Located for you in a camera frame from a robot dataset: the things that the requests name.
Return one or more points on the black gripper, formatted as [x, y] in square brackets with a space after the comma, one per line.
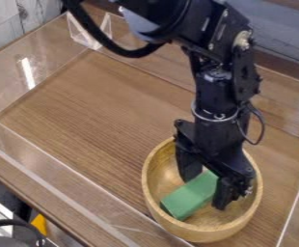
[209, 142]

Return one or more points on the green rectangular block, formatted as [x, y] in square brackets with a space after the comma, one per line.
[189, 196]

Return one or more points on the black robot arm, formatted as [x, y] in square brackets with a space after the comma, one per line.
[215, 36]

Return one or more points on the brown wooden bowl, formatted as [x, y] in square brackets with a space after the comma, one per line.
[209, 225]

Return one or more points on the clear acrylic barrier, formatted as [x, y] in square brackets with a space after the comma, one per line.
[77, 205]

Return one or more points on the yellow tag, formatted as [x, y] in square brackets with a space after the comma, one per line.
[39, 223]

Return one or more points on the clear acrylic corner bracket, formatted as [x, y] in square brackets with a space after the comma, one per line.
[80, 35]

